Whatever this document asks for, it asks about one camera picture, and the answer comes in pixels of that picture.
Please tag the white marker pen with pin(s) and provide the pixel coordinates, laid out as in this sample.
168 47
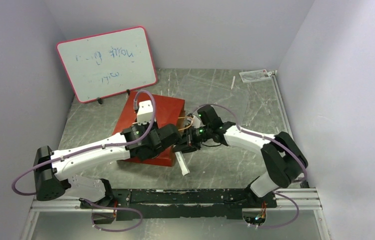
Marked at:
233 82

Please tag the white handled metal tongs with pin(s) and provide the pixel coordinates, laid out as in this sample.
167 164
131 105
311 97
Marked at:
182 163

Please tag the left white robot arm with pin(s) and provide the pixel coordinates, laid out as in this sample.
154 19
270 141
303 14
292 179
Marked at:
62 178

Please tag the red framed whiteboard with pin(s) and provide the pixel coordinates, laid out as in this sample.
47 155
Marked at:
108 64

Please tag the small white card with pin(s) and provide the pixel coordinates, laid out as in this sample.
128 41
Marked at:
255 76

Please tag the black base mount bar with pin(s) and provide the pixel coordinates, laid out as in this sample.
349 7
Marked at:
184 203

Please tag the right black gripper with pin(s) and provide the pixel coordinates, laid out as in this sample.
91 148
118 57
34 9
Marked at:
189 140

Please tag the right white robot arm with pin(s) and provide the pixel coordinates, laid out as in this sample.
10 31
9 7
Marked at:
284 161

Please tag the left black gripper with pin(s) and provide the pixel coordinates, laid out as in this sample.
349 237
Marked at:
155 126

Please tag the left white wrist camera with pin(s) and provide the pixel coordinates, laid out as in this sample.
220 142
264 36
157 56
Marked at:
145 113

